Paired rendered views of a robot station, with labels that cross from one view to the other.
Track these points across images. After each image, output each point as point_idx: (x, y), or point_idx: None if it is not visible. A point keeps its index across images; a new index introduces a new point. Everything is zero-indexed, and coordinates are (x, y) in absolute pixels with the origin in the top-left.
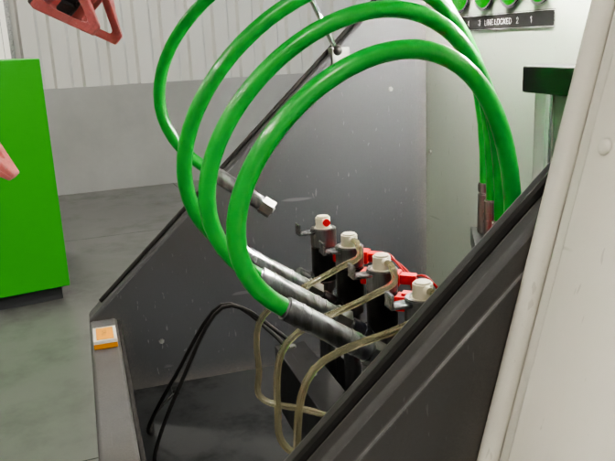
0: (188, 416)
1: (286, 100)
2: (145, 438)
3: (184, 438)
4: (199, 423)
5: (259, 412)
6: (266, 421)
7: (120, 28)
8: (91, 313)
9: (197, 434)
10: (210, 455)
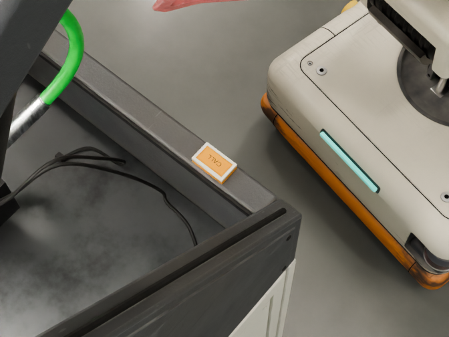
0: (157, 243)
1: (59, 335)
2: (168, 194)
3: (133, 211)
4: (138, 238)
5: (93, 281)
6: (77, 271)
7: (157, 3)
8: (288, 206)
9: (127, 222)
10: (93, 201)
